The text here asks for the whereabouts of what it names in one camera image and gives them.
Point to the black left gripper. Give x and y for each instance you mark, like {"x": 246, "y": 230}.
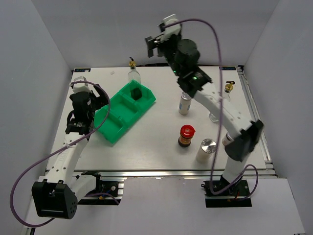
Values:
{"x": 100, "y": 101}

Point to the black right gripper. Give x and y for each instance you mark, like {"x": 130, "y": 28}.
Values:
{"x": 168, "y": 39}

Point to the glass bottle with dark sauce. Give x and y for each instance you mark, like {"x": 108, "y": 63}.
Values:
{"x": 134, "y": 81}

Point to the clear glass bottle gold spout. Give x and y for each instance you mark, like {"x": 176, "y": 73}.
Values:
{"x": 226, "y": 95}

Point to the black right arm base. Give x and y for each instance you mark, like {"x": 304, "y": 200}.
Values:
{"x": 238, "y": 197}

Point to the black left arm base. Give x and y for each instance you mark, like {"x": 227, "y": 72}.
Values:
{"x": 105, "y": 188}

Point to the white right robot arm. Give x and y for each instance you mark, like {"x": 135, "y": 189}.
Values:
{"x": 245, "y": 132}

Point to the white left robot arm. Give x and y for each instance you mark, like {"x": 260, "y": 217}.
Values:
{"x": 57, "y": 195}

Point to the green three-compartment plastic bin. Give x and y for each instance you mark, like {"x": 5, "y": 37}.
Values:
{"x": 114, "y": 121}

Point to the left blue logo sticker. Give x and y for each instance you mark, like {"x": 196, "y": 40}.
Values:
{"x": 82, "y": 70}

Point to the blue logo sticker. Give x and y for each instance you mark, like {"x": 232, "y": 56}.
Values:
{"x": 228, "y": 68}
{"x": 82, "y": 70}

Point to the white shaker blue label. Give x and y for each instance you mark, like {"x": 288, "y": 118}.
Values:
{"x": 184, "y": 103}

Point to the right blue logo sticker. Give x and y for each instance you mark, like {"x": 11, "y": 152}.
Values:
{"x": 228, "y": 68}

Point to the red cap sauce bottle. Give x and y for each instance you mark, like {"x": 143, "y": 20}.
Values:
{"x": 186, "y": 134}

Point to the white shaker silver lid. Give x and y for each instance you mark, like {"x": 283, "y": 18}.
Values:
{"x": 207, "y": 148}

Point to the white lid spice jar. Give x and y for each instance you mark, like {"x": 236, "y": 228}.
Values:
{"x": 227, "y": 139}

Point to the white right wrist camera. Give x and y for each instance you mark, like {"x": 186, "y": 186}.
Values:
{"x": 172, "y": 27}

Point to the aluminium table frame rail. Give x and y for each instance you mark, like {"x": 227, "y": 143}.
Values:
{"x": 270, "y": 170}

